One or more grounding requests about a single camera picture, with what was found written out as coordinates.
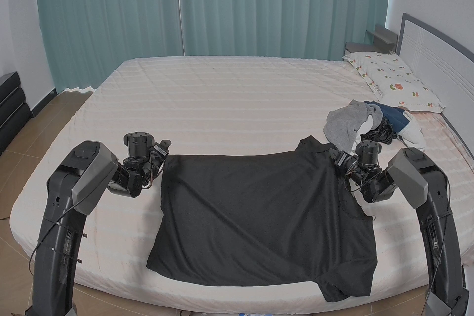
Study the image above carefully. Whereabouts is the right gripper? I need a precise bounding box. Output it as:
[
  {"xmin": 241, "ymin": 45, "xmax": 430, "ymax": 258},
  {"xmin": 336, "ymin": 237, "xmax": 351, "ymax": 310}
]
[{"xmin": 333, "ymin": 149, "xmax": 358, "ymax": 178}]

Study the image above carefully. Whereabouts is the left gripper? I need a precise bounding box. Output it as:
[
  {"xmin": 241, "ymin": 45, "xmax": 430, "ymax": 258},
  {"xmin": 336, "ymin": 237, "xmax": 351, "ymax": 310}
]
[{"xmin": 149, "ymin": 139, "xmax": 172, "ymax": 177}]

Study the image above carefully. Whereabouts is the black T-shirt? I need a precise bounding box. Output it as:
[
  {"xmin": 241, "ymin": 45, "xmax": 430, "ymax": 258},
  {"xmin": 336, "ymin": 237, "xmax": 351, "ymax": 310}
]
[{"xmin": 145, "ymin": 136, "xmax": 378, "ymax": 303}]

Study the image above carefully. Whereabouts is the pile of clothes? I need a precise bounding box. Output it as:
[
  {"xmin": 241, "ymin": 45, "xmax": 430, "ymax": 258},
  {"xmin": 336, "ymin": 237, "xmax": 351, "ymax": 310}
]
[{"xmin": 323, "ymin": 100, "xmax": 426, "ymax": 153}]

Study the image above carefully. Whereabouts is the bed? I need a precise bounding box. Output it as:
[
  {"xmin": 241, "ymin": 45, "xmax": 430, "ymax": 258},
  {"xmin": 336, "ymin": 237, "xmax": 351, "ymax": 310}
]
[{"xmin": 10, "ymin": 13, "xmax": 474, "ymax": 302}]

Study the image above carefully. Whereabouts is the white printed pillow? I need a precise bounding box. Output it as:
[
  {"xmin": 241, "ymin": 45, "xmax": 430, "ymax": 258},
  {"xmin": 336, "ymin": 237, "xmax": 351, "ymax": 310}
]
[{"xmin": 342, "ymin": 52, "xmax": 446, "ymax": 112}]

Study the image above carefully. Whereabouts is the grey bedside table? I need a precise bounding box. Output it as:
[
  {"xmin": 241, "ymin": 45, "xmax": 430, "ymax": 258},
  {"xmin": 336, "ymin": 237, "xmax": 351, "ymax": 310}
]
[{"xmin": 344, "ymin": 24, "xmax": 398, "ymax": 55}]

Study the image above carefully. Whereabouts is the black chest of drawers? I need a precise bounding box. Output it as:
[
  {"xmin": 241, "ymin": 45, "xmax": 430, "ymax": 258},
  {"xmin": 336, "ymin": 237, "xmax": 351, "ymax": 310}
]
[{"xmin": 0, "ymin": 71, "xmax": 33, "ymax": 157}]

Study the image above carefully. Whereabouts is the black cable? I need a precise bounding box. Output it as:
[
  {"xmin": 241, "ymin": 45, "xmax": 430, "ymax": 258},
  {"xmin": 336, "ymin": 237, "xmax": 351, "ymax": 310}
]
[{"xmin": 30, "ymin": 194, "xmax": 87, "ymax": 280}]

